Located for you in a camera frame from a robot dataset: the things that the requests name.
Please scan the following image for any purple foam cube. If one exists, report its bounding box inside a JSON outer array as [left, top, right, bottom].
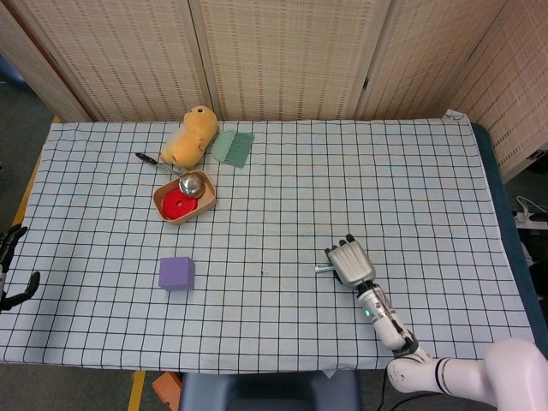
[[158, 256, 196, 293]]

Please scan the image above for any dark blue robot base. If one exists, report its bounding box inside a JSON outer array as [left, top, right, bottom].
[[178, 370, 363, 411]]

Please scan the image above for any red ring disc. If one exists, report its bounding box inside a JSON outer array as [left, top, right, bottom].
[[161, 189, 201, 221]]

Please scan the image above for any orange block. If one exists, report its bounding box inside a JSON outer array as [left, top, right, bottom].
[[152, 371, 182, 406]]

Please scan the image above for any metal ladle black handle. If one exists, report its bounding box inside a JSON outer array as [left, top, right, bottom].
[[134, 152, 207, 200]]

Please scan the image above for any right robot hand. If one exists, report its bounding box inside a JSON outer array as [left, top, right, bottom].
[[325, 234, 378, 287]]

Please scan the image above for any tan rounded box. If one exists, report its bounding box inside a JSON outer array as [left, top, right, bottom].
[[152, 170, 217, 227]]

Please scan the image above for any checkered white tablecloth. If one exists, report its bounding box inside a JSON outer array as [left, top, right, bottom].
[[0, 111, 539, 372]]

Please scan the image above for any woven folding screen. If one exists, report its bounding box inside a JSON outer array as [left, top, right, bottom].
[[0, 0, 548, 181]]

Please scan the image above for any yellow plush toy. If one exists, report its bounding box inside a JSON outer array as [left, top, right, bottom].
[[160, 104, 219, 170]]

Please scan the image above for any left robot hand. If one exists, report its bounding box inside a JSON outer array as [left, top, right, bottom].
[[0, 225, 42, 313]]

